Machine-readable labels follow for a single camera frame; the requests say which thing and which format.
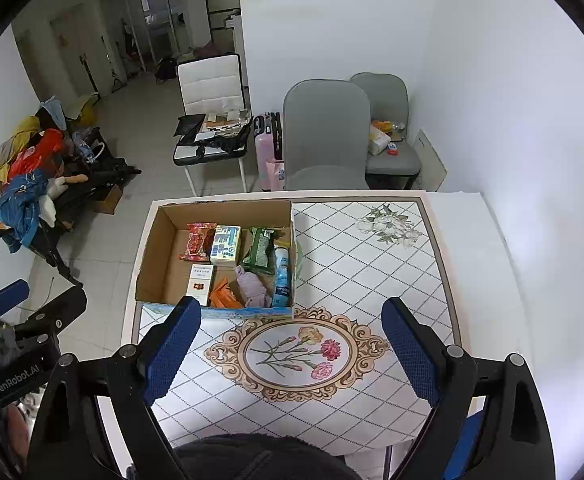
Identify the green tissue pack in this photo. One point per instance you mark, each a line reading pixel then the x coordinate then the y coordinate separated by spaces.
pixel 259 252

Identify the light blue tube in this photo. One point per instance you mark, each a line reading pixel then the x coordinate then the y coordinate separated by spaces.
pixel 282 275

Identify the black metal rack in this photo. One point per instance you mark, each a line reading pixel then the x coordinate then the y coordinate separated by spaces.
pixel 97 175

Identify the black bag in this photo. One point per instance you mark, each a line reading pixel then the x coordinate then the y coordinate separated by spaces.
pixel 222 146

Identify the red tissue pack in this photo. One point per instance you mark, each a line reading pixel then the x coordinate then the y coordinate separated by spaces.
pixel 198 242

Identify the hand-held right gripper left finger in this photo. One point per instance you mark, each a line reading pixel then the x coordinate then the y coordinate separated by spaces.
pixel 172 355

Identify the yellow bag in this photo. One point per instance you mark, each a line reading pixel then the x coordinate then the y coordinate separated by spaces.
pixel 88 115

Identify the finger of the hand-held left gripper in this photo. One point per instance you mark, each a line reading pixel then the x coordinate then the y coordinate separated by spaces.
pixel 57 312
pixel 7 296

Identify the blue and white tissue pack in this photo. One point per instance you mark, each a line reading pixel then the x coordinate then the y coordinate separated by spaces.
pixel 225 245

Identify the black folder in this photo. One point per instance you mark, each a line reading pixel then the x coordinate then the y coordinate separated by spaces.
pixel 189 125

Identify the small brown cardboard box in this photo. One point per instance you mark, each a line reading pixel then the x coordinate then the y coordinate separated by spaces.
pixel 108 200

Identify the person's dark fleece clothing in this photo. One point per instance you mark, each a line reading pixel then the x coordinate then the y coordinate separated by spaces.
pixel 267 460

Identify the white leaning panel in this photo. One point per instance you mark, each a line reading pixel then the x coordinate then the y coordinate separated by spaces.
pixel 431 160

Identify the orange snack packet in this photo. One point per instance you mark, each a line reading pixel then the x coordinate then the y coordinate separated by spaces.
pixel 224 296

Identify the stack of papers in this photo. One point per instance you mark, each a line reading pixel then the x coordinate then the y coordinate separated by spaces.
pixel 227 120

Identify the pile of colourful clothes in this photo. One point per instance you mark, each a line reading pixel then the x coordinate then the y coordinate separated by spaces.
pixel 24 195

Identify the pink suitcase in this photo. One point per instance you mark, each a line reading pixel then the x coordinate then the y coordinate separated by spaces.
pixel 264 145

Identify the white packet with red label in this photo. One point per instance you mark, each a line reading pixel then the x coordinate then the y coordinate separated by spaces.
pixel 201 282

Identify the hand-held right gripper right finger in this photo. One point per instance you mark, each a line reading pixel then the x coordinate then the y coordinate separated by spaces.
pixel 412 355

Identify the small red box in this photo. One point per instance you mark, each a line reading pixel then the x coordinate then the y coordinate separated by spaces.
pixel 393 149

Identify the pink paper bag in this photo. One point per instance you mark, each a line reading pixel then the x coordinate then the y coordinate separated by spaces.
pixel 274 175

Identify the grey chair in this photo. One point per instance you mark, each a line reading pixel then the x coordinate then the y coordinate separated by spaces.
pixel 382 92
pixel 324 130

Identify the white padded chair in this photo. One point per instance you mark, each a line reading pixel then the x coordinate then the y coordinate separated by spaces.
pixel 207 80

